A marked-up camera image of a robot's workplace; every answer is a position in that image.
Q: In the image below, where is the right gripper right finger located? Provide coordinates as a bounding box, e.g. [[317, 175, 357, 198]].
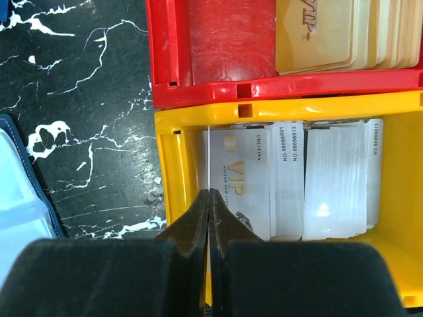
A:
[[208, 189, 406, 316]]

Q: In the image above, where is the orange plastic bin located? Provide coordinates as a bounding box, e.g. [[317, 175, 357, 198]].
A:
[[155, 90, 422, 308]]

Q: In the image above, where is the tan cards stack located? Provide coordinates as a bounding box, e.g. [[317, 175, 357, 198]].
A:
[[275, 1, 422, 75]]

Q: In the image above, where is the white cards stack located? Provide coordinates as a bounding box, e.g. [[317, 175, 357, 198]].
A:
[[197, 118, 384, 240]]

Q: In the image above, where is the red plastic bin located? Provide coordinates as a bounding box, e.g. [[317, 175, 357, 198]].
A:
[[146, 1, 422, 110]]

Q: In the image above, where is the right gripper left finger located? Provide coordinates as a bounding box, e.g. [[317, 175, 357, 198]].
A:
[[1, 190, 209, 316]]

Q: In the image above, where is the blue leather card holder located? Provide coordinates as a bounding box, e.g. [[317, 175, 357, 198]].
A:
[[1, 114, 65, 271]]

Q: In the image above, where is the white VIP credit card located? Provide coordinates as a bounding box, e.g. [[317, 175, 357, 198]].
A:
[[206, 125, 212, 294]]

